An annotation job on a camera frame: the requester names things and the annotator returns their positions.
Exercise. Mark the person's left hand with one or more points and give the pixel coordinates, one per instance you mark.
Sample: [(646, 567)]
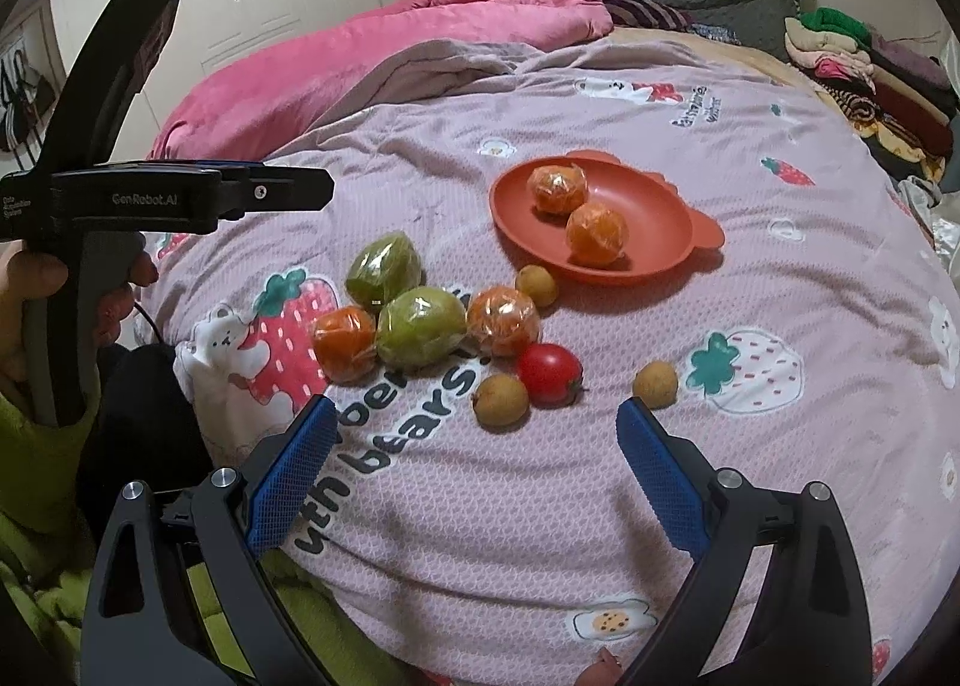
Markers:
[(30, 277)]

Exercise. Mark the stack of folded clothes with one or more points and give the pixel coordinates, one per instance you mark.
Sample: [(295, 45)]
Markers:
[(885, 86)]

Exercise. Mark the dark striped cloth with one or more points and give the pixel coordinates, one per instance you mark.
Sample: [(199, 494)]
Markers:
[(645, 11)]

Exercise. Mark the plastic-wrapped orange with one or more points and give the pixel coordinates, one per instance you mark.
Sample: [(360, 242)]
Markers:
[(343, 345), (596, 234), (557, 188), (502, 321)]

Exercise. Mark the orange bear-shaped plate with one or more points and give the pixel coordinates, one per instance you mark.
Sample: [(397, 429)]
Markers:
[(652, 221)]

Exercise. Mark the pink printed blanket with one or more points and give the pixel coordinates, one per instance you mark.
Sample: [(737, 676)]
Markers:
[(525, 543)]

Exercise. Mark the blue patterned cloth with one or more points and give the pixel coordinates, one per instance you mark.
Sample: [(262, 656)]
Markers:
[(716, 33)]

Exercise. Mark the red tomato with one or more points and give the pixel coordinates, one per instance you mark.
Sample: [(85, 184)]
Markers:
[(550, 375)]

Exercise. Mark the cream satin curtain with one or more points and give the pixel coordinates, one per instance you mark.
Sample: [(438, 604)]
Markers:
[(945, 236)]

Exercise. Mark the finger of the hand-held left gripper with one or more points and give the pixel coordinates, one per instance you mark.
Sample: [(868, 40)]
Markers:
[(285, 189), (225, 164)]

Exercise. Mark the brown longan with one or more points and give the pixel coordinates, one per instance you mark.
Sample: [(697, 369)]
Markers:
[(500, 399), (537, 285), (655, 384)]

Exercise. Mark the dark hanging bag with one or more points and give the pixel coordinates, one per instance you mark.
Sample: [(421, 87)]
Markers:
[(22, 93)]

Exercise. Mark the grey white cloth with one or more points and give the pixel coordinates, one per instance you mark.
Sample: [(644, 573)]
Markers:
[(916, 192)]

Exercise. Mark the beige bed sheet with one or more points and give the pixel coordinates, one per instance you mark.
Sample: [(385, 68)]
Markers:
[(712, 59)]

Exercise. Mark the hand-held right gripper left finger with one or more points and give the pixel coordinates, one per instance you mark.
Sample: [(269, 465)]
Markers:
[(294, 483)]

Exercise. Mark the green fleece garment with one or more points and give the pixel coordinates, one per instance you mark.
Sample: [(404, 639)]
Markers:
[(337, 626)]

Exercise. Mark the plastic-wrapped green apple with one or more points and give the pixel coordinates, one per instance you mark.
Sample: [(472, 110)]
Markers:
[(420, 326), (382, 271)]

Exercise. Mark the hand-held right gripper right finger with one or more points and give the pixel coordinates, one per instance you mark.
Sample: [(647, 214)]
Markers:
[(664, 480)]

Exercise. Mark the pink quilt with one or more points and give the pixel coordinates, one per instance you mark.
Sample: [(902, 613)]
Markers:
[(337, 48)]

